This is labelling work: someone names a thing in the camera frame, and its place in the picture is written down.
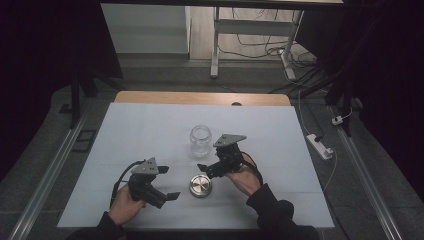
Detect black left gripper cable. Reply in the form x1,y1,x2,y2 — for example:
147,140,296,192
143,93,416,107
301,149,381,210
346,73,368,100
109,160,147,208

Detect person's right hand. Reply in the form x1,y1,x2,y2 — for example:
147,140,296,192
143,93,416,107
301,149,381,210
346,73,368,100
224,152,263,198

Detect black rectangular floor frame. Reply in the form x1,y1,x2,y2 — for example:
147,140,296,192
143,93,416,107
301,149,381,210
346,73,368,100
71,129,98,154

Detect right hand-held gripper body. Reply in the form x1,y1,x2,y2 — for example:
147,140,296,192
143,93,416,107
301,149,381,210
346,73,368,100
212,133,248,178

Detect person's left hand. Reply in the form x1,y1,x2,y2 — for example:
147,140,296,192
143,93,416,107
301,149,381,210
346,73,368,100
108,182,148,227

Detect clear glass jar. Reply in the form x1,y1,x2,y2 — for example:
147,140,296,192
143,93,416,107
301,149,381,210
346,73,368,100
189,124,214,158

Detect metal floor rail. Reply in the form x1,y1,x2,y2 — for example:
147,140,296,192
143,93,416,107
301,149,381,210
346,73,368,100
7,108,93,240
327,105,404,240

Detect wooden table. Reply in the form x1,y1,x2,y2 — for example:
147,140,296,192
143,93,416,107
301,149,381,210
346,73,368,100
114,90,292,107

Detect white power strip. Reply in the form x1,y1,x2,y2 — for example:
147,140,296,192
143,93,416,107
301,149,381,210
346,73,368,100
306,133,335,161

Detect white metal desk frame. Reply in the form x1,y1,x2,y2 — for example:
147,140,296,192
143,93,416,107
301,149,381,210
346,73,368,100
209,6,305,81

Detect black metal stand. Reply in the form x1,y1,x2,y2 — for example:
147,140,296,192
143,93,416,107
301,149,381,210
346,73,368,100
67,64,118,130

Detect white table cover sheet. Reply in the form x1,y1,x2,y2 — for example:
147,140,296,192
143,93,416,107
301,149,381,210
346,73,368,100
57,102,335,229

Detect round silver metal lid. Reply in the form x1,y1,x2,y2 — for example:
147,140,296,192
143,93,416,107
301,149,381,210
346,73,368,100
189,174,213,199

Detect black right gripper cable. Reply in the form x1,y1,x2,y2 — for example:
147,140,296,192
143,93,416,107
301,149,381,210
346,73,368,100
241,152,265,186

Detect black floor cables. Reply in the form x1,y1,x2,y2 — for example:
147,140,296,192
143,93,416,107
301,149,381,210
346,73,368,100
218,8,318,69

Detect white power strip cable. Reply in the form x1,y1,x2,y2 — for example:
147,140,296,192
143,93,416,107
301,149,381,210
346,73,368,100
297,89,338,193

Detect black curtain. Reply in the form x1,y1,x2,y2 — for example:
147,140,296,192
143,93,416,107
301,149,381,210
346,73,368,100
0,0,124,183
295,0,424,203

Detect white cabinet panel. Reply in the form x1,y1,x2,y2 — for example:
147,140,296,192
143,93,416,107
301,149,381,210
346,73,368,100
100,3,191,55

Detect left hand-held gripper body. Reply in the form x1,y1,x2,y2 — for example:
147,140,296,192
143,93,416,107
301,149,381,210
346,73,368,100
127,156,168,210

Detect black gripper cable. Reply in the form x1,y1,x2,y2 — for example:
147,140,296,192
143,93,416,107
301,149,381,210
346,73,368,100
241,152,265,186
109,160,147,208

